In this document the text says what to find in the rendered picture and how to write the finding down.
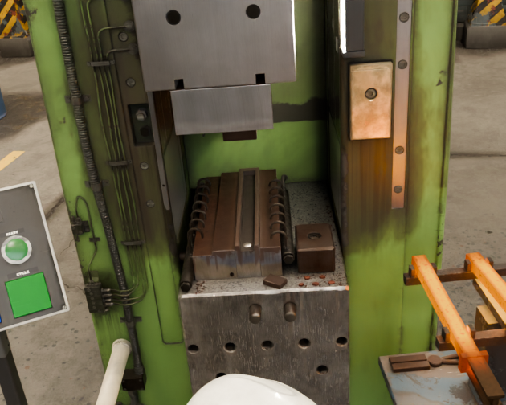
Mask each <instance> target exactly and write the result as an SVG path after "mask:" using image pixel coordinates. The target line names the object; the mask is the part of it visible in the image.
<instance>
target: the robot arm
mask: <svg viewBox="0 0 506 405"><path fill-rule="evenodd" d="M186 405H316V404H315V403H314V402H313V401H312V400H311V399H309V398H308V397H306V396H305V395H303V394H301V393H300V392H299V391H297V390H295V389H293V388H291V387H289V386H287V385H285V384H283V383H281V382H277V381H274V380H269V379H264V378H258V377H255V376H250V375H245V374H228V375H224V376H222V377H219V378H217V379H215V380H213V381H211V382H209V383H207V384H206V385H205V386H204V387H202V388H201V389H200V390H199V391H198V392H197V393H196V394H195V395H194V396H193V397H192V398H191V400H190V401H189V402H188V403H187V404H186Z"/></svg>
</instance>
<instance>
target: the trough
mask: <svg viewBox="0 0 506 405"><path fill-rule="evenodd" d="M245 243H251V246H250V247H244V246H243V245H244V244H245ZM254 248H255V170H251V171H243V187H242V202H241V217H240V232H239V249H240V251H254Z"/></svg>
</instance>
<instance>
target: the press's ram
mask: <svg viewBox="0 0 506 405"><path fill-rule="evenodd" d="M131 3H132V8H133V17H134V23H135V28H136V34H137V44H138V49H139V55H140V60H141V70H142V75H143V81H144V86H145V91H146V92H153V91H165V90H176V87H177V85H178V81H179V80H180V79H183V83H184V89H190V88H213V87H226V86H238V85H249V84H256V74H262V73H265V84H273V83H285V82H295V81H296V53H295V34H294V15H293V0H131Z"/></svg>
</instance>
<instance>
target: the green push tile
mask: <svg viewBox="0 0 506 405"><path fill-rule="evenodd" d="M6 290H7V292H8V296H9V299H10V304H11V308H12V310H13V314H14V318H17V317H22V316H25V315H28V314H31V313H36V312H38V311H41V310H44V309H49V308H51V307H52V304H51V299H50V296H49V292H48V290H47V284H46V281H45V278H44V275H43V273H42V272H40V273H36V274H34V275H30V276H25V277H22V278H19V279H16V280H11V281H7V282H6Z"/></svg>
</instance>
